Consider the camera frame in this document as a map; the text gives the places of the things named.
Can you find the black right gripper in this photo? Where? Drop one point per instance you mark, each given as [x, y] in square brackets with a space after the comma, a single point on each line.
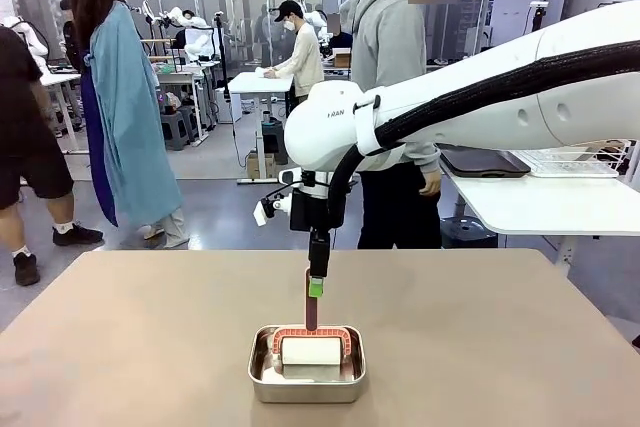
[302, 212]

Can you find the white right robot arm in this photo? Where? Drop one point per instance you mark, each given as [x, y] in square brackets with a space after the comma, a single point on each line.
[320, 137]

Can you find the person's right forearm grey sleeve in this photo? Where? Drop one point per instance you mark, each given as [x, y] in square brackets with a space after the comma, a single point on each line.
[427, 159]

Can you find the cardboard box on floor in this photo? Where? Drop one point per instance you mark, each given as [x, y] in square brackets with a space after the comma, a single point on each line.
[260, 166]

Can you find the person's right hand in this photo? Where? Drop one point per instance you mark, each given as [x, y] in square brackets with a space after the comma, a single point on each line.
[431, 183]

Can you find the rectangular metal container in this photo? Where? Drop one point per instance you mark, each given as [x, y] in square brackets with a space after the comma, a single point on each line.
[305, 392]

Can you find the black round stool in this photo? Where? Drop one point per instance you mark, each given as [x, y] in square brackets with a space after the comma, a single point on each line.
[467, 232]

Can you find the grey plastic stool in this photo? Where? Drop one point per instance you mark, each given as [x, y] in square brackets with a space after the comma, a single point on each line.
[191, 122]
[172, 132]

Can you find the white background table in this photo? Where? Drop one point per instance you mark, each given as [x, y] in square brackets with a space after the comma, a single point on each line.
[255, 82]

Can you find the masked man beige sweater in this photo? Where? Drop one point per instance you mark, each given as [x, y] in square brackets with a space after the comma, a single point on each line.
[305, 62]

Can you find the small cardboard box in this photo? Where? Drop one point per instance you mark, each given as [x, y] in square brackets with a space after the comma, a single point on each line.
[341, 58]

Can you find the background person dark top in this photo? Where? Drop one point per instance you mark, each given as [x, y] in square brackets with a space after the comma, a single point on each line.
[342, 40]

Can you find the person in grey hoodie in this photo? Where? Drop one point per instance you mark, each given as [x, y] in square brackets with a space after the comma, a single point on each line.
[390, 37]

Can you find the long haired woman blue robe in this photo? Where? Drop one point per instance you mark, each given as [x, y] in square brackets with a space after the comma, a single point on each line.
[130, 122]

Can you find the white side table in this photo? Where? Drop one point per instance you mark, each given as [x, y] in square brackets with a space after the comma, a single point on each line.
[550, 202]

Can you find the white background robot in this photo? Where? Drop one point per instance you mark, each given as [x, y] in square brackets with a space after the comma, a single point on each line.
[195, 42]

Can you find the man black tshirt shorts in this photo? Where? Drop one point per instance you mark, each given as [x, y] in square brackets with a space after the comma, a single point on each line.
[25, 147]

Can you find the black tripod stand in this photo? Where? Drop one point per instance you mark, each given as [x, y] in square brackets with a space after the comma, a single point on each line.
[539, 17]

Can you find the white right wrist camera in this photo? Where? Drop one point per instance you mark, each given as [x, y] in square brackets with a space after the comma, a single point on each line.
[262, 217]

